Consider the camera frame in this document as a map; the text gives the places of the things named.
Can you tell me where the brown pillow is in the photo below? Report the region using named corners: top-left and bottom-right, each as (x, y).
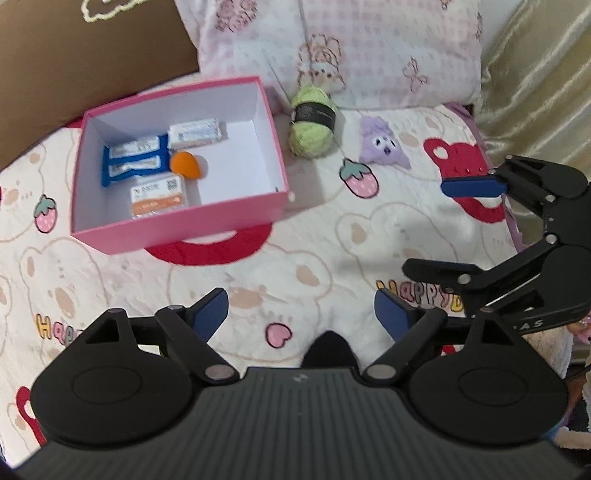
top-left (0, 0), bottom-right (200, 171)

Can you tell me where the printed bear blanket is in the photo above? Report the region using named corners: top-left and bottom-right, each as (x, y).
top-left (0, 102), bottom-right (591, 467)

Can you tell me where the gold curtain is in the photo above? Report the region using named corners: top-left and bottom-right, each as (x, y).
top-left (475, 0), bottom-right (591, 185)

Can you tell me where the purple plush toy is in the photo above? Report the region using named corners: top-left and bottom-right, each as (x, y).
top-left (359, 115), bottom-right (411, 169)

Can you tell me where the green yarn ball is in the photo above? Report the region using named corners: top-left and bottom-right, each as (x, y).
top-left (288, 84), bottom-right (339, 159)

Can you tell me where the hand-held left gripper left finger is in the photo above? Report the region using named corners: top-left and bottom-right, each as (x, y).
top-left (82, 287), bottom-right (241, 385)

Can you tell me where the blue wipes packet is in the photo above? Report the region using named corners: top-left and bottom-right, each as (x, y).
top-left (102, 135), bottom-right (172, 188)

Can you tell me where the clear packet with orange label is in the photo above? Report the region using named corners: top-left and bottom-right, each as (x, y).
top-left (129, 174), bottom-right (190, 219)

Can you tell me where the pink checkered pillow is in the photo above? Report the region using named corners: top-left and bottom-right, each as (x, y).
top-left (174, 0), bottom-right (483, 109)

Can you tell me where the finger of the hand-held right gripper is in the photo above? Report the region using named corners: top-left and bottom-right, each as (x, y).
top-left (441, 156), bottom-right (561, 246)
top-left (403, 237), bottom-right (560, 320)

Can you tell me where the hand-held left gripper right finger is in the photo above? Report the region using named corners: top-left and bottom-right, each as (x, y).
top-left (362, 287), bottom-right (522, 385)

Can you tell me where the person's right forearm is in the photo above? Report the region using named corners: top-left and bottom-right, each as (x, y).
top-left (524, 318), bottom-right (591, 455)

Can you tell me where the orange makeup sponge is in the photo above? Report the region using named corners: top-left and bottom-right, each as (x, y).
top-left (170, 151), bottom-right (203, 178)

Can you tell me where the pink cardboard box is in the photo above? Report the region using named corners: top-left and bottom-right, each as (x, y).
top-left (70, 76), bottom-right (296, 256)

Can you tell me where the white wipes packet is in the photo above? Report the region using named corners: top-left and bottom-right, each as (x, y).
top-left (167, 117), bottom-right (228, 151)

